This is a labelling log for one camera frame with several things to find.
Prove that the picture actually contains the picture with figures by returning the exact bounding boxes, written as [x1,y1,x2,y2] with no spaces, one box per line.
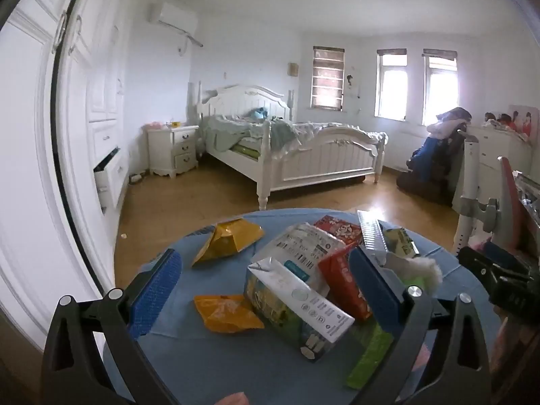
[508,105,540,140]

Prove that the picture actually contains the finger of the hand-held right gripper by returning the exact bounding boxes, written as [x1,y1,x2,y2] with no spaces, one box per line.
[488,274,540,309]
[458,240,534,281]

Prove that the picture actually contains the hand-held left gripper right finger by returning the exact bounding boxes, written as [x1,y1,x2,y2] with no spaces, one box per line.
[348,245,492,405]

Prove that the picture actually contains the white barcode packet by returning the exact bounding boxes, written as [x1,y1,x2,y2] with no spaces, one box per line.
[252,223,347,294]

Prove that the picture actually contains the orange wrapper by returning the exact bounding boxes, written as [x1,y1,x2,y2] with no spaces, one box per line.
[193,294,266,333]

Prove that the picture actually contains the red printed packet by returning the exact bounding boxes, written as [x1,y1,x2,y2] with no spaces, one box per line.
[313,214,364,247]

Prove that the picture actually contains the white nightstand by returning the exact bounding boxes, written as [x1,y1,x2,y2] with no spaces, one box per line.
[146,125,200,178]

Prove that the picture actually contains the white air conditioner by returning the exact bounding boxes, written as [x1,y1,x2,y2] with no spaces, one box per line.
[147,2,199,36]

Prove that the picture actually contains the bright window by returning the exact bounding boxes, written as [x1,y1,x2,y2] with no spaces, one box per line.
[375,48,408,119]
[422,49,458,125]

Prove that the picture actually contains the yellow snack packet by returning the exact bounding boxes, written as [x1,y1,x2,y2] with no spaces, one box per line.
[192,218,266,267]

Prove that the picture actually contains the white green milk carton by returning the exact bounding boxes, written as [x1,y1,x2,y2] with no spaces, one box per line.
[244,257,356,362]

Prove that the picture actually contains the red carton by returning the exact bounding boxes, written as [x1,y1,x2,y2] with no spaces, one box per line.
[317,247,374,321]

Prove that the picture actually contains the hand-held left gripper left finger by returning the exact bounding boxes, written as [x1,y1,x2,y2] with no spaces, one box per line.
[40,248,183,405]

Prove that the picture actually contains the pale green bedding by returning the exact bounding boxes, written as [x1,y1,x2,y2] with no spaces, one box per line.
[200,114,389,153]

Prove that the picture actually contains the window with brown blind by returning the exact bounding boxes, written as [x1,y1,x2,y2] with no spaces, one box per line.
[311,46,346,110]

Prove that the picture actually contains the bright green packet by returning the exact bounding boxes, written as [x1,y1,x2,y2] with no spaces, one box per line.
[346,316,395,390]

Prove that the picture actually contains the open white wardrobe drawer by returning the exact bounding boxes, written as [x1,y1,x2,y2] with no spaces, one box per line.
[93,147,124,214]

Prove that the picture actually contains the white wardrobe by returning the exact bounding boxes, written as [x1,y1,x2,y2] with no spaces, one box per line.
[0,0,146,347]

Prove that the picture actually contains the round blue table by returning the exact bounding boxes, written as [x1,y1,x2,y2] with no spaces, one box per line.
[103,208,507,405]

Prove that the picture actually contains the pile of clothes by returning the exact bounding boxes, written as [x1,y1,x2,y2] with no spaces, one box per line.
[397,107,473,201]

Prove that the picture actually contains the white dresser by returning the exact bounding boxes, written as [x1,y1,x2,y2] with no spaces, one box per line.
[466,124,536,178]

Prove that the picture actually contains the white wooden bed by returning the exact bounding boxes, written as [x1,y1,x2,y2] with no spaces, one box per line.
[196,84,386,211]

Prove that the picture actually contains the small green white carton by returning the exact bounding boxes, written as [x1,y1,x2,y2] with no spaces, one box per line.
[380,227,420,259]

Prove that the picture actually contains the white tissue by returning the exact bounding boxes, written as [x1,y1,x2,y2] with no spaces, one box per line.
[375,251,443,294]

